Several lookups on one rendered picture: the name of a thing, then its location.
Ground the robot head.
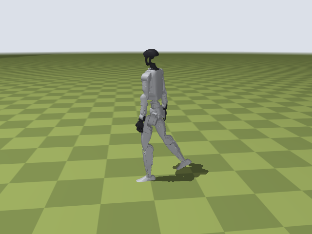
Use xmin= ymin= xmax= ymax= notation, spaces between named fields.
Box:
xmin=143 ymin=49 xmax=159 ymax=70

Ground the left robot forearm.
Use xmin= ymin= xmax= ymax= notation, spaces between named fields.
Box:
xmin=139 ymin=95 xmax=148 ymax=120

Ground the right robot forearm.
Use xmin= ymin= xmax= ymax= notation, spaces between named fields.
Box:
xmin=161 ymin=90 xmax=168 ymax=108

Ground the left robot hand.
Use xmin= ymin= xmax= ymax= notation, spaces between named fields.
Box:
xmin=136 ymin=116 xmax=146 ymax=133

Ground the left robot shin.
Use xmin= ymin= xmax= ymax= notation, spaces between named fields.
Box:
xmin=142 ymin=146 xmax=153 ymax=178

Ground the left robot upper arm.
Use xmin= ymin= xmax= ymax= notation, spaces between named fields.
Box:
xmin=141 ymin=72 xmax=151 ymax=100

